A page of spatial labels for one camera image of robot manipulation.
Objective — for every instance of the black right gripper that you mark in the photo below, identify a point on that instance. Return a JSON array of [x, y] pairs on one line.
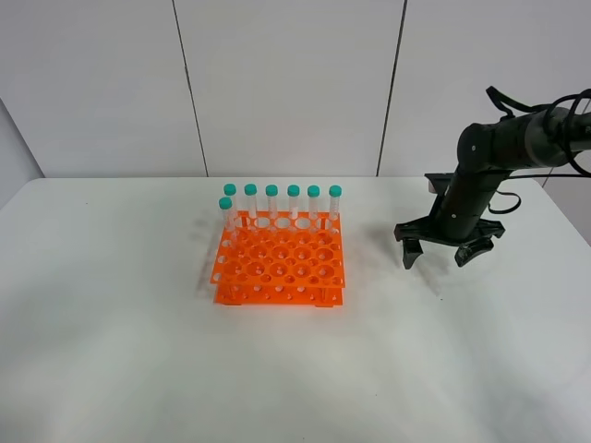
[[471, 232]]

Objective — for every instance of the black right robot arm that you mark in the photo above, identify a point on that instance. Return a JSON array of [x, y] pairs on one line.
[[525, 138]]

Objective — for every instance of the orange test tube rack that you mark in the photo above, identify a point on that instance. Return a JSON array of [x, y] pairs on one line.
[[280, 261]]

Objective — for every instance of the second row left tube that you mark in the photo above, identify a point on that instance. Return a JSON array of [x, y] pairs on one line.
[[225, 206]]

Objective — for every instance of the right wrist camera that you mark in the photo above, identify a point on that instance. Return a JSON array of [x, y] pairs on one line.
[[438, 182]]

